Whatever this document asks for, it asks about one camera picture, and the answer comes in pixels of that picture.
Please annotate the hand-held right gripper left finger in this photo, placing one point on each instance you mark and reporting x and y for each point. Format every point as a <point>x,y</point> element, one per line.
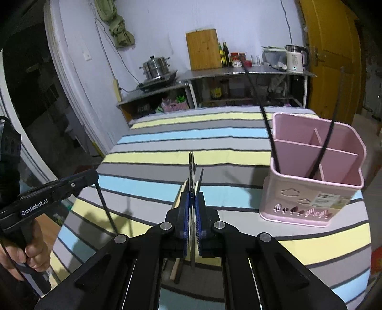
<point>185,214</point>

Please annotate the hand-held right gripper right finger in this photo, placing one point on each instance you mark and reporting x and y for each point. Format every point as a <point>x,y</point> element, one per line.
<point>200,214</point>

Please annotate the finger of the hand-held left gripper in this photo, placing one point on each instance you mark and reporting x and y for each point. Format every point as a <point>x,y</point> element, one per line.
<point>85,178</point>

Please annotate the wooden chopstick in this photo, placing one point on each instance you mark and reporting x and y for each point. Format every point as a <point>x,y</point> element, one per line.
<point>182,192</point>
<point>197,187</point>

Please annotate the thin silver metal utensil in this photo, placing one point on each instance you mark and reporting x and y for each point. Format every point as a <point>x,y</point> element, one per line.
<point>191,167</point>

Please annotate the pink utensil holder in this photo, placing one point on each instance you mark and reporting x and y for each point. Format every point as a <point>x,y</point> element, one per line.
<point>298,190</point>

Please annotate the person's left hand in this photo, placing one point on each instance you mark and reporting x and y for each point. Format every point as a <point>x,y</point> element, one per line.
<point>37,250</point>

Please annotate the striped tablecloth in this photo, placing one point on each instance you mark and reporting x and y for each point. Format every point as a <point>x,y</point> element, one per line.
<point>209,143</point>

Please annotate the beige power strip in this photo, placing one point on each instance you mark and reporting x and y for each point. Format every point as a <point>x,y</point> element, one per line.
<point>117,91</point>

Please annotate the low steel shelf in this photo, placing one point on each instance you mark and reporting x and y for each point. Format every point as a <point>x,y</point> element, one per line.
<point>140,97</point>

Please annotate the pink plastic basket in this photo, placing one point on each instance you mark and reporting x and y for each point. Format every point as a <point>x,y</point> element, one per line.
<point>174,107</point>

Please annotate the black induction cooker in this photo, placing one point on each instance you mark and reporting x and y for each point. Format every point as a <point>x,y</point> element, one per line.
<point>159,82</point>

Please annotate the yellow oil bottle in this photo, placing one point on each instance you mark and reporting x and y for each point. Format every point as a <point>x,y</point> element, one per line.
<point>216,93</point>

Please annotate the steel steamer pot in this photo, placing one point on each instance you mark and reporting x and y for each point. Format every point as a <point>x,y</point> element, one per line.
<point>155,68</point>

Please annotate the tall steel kitchen table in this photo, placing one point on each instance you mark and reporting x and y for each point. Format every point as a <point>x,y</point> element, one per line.
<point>215,73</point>

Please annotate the green hanging cloth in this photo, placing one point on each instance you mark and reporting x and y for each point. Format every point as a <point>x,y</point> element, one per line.
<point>121,32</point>

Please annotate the red label jar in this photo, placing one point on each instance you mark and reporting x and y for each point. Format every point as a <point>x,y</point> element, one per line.
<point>237,63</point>

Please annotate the green oil bottle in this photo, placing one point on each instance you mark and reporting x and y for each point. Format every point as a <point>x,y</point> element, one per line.
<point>221,56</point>

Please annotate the dark sauce bottle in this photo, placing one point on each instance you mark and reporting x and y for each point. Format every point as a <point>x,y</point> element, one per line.
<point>226,56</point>

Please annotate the red lidded jar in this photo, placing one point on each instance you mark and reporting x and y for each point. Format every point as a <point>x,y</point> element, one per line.
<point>234,56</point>

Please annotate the clear drinking glass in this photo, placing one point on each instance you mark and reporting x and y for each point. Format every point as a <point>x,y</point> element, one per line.
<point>255,61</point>

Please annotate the wooden cutting board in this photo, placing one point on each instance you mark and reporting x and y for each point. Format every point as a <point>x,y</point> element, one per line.
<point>203,49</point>

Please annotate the clear plastic container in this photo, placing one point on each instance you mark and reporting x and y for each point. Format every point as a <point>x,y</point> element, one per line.
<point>273,56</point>

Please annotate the white electric kettle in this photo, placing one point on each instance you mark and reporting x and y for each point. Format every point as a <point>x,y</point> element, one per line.
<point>294,61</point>

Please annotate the yellow wooden door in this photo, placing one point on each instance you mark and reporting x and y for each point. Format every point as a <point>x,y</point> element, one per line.
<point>331,59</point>

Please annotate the white door frame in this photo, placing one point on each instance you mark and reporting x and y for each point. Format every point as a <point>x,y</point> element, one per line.
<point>68,74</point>

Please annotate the white wall switch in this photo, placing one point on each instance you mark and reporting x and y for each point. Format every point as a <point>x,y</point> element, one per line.
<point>87,55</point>

